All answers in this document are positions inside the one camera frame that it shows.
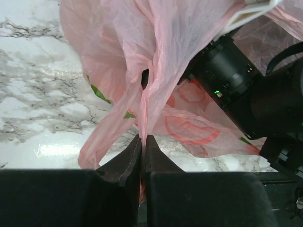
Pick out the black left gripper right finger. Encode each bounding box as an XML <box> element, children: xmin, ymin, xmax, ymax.
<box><xmin>145</xmin><ymin>135</ymin><xmax>278</xmax><ymax>227</ymax></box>

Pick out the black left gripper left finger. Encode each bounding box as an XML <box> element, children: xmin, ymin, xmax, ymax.
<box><xmin>0</xmin><ymin>136</ymin><xmax>142</xmax><ymax>227</ymax></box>

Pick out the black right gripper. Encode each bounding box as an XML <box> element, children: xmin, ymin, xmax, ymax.
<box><xmin>178</xmin><ymin>35</ymin><xmax>263</xmax><ymax>106</ymax></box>

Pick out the pink plastic bag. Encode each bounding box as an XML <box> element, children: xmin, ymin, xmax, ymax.
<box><xmin>59</xmin><ymin>0</ymin><xmax>303</xmax><ymax>204</ymax></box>

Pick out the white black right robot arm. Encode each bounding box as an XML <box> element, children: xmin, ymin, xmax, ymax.
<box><xmin>181</xmin><ymin>35</ymin><xmax>303</xmax><ymax>169</ymax></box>

